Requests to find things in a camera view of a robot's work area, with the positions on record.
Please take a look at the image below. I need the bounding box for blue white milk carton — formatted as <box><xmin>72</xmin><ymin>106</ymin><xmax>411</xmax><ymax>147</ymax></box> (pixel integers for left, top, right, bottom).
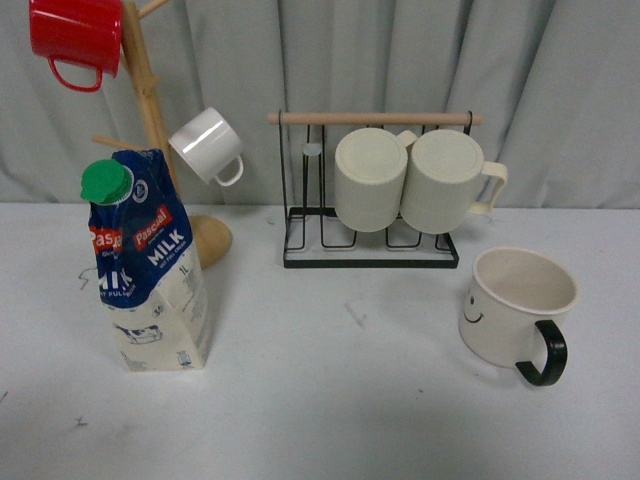
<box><xmin>81</xmin><ymin>149</ymin><xmax>211</xmax><ymax>372</ymax></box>

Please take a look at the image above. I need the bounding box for left cream ribbed mug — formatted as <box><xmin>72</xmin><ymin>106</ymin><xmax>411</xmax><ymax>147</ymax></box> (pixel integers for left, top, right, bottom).
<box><xmin>335</xmin><ymin>128</ymin><xmax>417</xmax><ymax>232</ymax></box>

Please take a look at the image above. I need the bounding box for cream ribbed mug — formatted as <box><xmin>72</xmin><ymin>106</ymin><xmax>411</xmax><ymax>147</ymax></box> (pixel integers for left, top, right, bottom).
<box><xmin>400</xmin><ymin>129</ymin><xmax>508</xmax><ymax>235</ymax></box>
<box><xmin>335</xmin><ymin>128</ymin><xmax>417</xmax><ymax>232</ymax></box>

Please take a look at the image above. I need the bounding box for wooden mug tree stand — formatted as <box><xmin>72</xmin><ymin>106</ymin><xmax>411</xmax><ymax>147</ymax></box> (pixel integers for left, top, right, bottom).
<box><xmin>91</xmin><ymin>0</ymin><xmax>235</xmax><ymax>270</ymax></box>

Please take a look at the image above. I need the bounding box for right cream ribbed mug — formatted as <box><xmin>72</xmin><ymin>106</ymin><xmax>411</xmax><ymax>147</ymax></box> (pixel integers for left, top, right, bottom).
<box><xmin>400</xmin><ymin>129</ymin><xmax>508</xmax><ymax>235</ymax></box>

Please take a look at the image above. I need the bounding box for white mug on tree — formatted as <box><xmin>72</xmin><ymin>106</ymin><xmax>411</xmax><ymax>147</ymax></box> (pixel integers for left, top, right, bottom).
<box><xmin>169</xmin><ymin>107</ymin><xmax>244</xmax><ymax>187</ymax></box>

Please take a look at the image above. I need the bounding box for red mug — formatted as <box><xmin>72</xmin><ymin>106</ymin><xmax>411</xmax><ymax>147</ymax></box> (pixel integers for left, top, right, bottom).
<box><xmin>29</xmin><ymin>0</ymin><xmax>123</xmax><ymax>93</ymax></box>

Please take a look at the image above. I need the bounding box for black wire cup rack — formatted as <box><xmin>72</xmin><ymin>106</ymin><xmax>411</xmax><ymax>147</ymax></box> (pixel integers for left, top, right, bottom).
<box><xmin>268</xmin><ymin>110</ymin><xmax>483</xmax><ymax>269</ymax></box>

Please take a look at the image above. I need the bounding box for cream smiley mug black handle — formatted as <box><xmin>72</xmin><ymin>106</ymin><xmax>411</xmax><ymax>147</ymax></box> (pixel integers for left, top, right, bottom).
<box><xmin>459</xmin><ymin>247</ymin><xmax>579</xmax><ymax>387</ymax></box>

